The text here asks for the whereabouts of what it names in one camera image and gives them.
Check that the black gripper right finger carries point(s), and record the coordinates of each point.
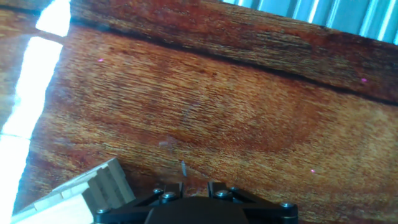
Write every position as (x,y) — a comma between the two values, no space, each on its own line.
(220,191)

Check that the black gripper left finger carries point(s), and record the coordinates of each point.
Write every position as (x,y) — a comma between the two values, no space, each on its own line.
(168,191)

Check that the wooden Jenga block tower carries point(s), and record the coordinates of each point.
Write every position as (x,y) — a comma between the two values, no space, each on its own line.
(62,199)

